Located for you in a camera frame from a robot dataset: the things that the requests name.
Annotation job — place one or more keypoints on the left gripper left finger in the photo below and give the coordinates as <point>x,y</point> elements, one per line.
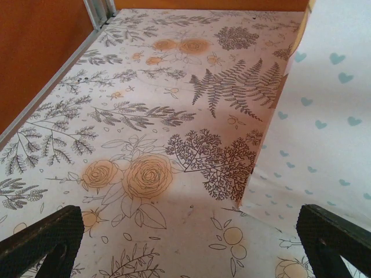
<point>34,246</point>

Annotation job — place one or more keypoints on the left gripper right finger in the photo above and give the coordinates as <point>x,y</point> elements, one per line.
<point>333,240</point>

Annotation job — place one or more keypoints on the white printed paper bag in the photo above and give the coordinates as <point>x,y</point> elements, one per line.
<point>319,130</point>

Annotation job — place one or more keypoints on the aluminium side rail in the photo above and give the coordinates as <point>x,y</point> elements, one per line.
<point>49,87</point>

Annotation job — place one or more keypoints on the aluminium frame post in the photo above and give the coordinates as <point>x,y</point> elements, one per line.
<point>100,14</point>

